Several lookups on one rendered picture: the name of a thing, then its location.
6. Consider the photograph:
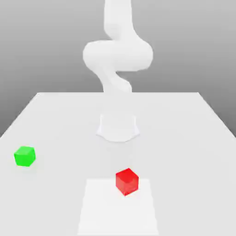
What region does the small green cube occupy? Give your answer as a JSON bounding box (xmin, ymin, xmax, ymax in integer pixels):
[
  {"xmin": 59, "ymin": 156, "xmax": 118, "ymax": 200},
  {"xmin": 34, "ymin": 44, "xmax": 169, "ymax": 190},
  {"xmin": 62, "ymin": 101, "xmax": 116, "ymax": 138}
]
[{"xmin": 13, "ymin": 146, "xmax": 36, "ymax": 167}]

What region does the small red cube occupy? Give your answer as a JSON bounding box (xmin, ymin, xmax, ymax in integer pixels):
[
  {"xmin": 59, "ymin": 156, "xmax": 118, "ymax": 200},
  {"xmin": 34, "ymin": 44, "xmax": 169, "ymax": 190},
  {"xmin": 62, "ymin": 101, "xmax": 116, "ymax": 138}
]
[{"xmin": 115, "ymin": 167, "xmax": 139, "ymax": 197}]

